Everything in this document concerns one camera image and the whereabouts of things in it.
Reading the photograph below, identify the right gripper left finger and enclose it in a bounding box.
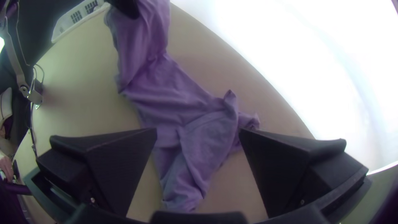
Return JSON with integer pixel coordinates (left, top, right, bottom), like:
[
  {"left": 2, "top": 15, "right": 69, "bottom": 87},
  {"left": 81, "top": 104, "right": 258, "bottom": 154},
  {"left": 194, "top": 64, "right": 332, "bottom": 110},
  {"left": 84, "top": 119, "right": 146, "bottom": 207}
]
[{"left": 36, "top": 127, "right": 158, "bottom": 218}]

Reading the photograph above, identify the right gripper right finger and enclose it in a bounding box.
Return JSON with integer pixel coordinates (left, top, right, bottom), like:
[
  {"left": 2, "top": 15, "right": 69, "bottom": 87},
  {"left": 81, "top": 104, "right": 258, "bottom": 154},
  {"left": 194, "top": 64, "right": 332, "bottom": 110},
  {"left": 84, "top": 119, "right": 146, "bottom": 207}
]
[{"left": 238, "top": 129, "right": 368, "bottom": 218}]

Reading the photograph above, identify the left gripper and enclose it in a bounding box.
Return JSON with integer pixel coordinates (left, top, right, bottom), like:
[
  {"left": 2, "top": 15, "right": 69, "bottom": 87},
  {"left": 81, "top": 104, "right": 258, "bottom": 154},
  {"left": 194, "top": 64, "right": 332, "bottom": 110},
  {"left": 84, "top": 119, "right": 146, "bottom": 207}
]
[{"left": 107, "top": 0, "right": 141, "bottom": 19}]

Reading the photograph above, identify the blue t-shirt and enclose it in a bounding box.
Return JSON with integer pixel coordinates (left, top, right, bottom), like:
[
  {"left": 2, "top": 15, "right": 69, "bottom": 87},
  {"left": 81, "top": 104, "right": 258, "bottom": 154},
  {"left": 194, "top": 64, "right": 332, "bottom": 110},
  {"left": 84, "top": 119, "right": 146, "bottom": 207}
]
[{"left": 104, "top": 0, "right": 260, "bottom": 213}]

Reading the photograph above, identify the person's hand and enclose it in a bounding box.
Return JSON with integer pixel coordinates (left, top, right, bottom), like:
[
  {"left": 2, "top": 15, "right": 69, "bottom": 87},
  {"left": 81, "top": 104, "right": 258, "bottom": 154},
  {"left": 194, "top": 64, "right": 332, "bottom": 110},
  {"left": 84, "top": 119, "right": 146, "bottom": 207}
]
[{"left": 0, "top": 156, "right": 15, "bottom": 183}]

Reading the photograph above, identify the white laundry basket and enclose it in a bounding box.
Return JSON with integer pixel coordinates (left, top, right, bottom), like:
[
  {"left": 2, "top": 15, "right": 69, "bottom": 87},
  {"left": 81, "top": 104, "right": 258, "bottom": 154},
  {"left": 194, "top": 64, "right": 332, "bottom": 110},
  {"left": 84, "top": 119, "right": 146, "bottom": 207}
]
[{"left": 51, "top": 0, "right": 106, "bottom": 44}]

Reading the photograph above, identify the black cable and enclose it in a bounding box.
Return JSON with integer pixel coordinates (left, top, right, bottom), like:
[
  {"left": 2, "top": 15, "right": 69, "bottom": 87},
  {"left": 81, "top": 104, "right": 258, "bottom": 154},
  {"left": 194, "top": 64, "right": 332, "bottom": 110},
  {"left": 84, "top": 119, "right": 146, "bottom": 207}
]
[{"left": 29, "top": 63, "right": 46, "bottom": 158}]

